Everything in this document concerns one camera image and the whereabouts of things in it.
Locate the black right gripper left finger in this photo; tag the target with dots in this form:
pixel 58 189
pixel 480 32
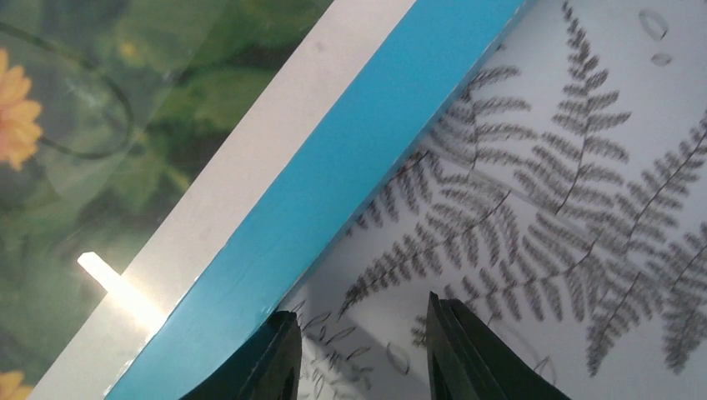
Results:
pixel 267 366

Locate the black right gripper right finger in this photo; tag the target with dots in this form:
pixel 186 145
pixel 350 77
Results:
pixel 467 360

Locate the sunflower photo print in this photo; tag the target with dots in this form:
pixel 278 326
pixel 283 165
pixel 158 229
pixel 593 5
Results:
pixel 109 112

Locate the wooden picture frame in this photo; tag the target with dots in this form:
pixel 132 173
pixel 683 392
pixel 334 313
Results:
pixel 428 57

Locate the white mat board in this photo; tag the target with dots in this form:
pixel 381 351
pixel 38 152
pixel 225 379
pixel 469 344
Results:
pixel 252 156

